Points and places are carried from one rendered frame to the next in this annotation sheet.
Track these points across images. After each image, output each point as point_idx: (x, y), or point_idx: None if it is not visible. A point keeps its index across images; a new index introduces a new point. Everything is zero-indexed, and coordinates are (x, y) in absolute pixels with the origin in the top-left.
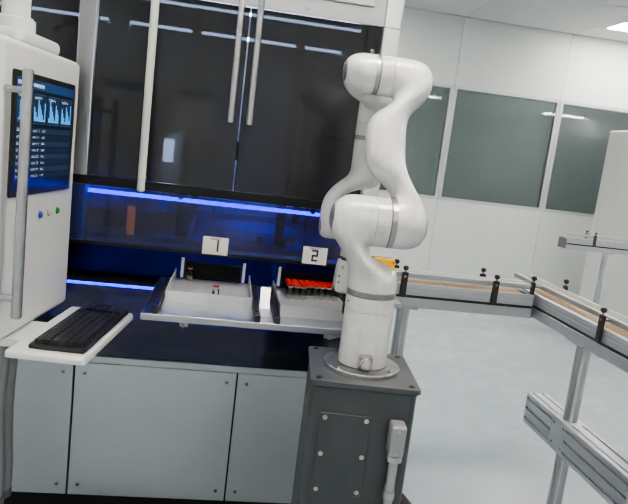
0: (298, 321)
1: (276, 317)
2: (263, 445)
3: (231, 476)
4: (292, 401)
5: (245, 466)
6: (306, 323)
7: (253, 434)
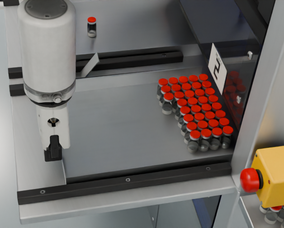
0: (35, 113)
1: (9, 86)
2: (169, 227)
3: (158, 222)
4: (183, 218)
5: (162, 227)
6: (29, 121)
7: (167, 208)
